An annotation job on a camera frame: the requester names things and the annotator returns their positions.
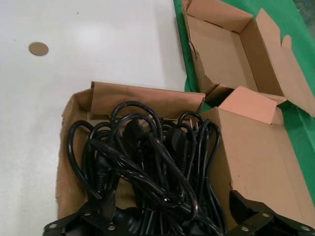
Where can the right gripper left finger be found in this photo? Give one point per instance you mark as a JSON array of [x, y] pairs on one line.
[[81, 218]]

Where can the open box with round hole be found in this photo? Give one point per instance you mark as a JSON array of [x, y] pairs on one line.
[[258, 159]]

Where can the torn-edged open cardboard box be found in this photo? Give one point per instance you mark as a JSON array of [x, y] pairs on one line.
[[221, 49]]

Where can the green table cloth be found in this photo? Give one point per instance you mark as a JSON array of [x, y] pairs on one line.
[[295, 24]]

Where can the brown cardboard disc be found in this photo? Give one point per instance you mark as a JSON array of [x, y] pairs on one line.
[[38, 48]]

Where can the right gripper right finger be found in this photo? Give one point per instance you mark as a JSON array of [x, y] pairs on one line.
[[248, 214]]

